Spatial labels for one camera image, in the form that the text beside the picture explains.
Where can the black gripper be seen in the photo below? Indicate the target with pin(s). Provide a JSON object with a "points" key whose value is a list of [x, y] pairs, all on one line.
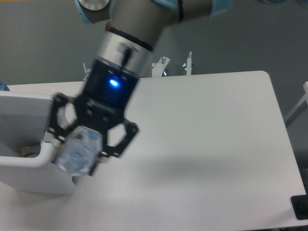
{"points": [[100, 106]]}

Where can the clear blue plastic bottle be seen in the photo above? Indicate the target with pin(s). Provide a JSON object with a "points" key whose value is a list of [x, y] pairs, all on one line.
{"points": [[79, 151]]}

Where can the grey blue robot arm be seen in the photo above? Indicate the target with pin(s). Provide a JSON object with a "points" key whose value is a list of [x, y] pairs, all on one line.
{"points": [[134, 28]]}

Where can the trash inside can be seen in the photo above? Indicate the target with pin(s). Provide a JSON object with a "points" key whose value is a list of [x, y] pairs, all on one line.
{"points": [[22, 150]]}

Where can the white trash can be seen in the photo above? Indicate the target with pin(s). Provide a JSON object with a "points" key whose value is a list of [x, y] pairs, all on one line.
{"points": [[24, 119]]}

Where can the blue object at left edge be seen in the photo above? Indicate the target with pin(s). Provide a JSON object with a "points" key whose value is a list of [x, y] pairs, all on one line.
{"points": [[4, 87]]}

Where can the black clamp at table corner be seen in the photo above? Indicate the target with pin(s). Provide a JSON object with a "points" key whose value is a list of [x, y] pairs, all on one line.
{"points": [[300, 206]]}

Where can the white left table bracket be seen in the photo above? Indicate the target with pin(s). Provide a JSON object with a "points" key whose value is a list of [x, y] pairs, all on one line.
{"points": [[87, 72]]}

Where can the white table bracket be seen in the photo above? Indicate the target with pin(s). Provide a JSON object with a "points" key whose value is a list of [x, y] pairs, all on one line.
{"points": [[159, 69], [87, 72], [188, 66]]}

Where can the white middle table bracket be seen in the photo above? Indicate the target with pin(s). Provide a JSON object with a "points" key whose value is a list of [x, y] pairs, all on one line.
{"points": [[159, 69]]}

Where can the white right table bracket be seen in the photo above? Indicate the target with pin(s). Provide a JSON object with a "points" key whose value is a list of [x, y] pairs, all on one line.
{"points": [[188, 66]]}

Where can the white frame at right edge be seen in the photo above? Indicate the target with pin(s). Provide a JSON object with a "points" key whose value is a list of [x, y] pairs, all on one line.
{"points": [[298, 108]]}

